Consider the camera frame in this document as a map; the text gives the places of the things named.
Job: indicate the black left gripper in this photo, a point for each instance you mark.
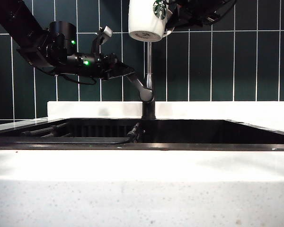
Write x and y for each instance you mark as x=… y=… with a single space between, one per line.
x=106 y=65

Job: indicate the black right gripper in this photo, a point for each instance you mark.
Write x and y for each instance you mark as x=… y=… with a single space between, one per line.
x=196 y=11

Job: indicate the white Starbucks logo mug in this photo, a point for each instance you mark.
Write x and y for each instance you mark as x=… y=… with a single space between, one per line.
x=142 y=21

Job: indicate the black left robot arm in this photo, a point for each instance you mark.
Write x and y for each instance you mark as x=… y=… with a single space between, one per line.
x=14 y=17

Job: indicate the dark metal tall faucet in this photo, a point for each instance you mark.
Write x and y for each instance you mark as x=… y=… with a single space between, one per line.
x=148 y=110

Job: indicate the black knurled sink fitting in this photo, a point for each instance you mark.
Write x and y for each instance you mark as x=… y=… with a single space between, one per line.
x=133 y=133

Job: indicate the black sink drain rack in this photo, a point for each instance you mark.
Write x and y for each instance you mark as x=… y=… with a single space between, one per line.
x=68 y=140

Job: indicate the black sink basin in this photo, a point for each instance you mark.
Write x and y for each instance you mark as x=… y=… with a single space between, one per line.
x=191 y=133

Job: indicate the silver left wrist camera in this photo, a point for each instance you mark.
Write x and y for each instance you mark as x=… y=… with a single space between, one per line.
x=107 y=32

